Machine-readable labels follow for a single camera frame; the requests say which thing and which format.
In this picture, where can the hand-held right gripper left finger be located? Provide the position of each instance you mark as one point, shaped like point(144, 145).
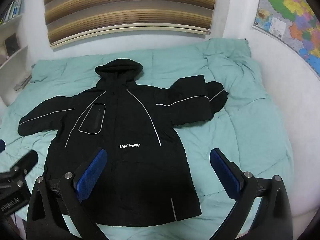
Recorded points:
point(92, 173)

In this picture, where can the teal quilted blanket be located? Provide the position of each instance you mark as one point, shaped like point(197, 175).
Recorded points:
point(245, 130)

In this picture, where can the wooden striped window blind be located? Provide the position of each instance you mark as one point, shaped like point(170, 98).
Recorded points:
point(130, 12)

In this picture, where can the colourful wall map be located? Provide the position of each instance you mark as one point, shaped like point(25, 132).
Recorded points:
point(292, 12)

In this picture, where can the black hooded jacket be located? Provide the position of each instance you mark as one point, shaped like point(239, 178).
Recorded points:
point(117, 135)

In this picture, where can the white bookshelf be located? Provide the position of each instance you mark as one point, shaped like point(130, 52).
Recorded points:
point(15, 60)

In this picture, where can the dark box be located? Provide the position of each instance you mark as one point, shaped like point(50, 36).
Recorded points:
point(11, 45)

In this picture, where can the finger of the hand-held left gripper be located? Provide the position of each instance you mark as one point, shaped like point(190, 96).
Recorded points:
point(26, 161)
point(1, 146)

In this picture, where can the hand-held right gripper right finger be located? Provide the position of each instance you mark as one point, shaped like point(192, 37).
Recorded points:
point(225, 173)

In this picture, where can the row of books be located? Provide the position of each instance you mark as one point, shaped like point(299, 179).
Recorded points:
point(13, 8)

